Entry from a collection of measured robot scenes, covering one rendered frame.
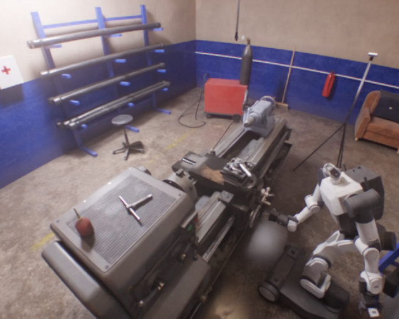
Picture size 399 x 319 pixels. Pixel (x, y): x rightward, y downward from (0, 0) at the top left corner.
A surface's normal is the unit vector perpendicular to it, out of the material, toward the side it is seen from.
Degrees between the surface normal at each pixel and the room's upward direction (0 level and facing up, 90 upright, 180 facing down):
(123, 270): 45
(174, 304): 32
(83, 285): 0
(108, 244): 0
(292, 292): 0
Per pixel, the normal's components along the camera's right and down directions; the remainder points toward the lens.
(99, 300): 0.60, -0.31
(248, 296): 0.00, -0.79
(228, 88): -0.24, 0.59
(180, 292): 0.44, -0.50
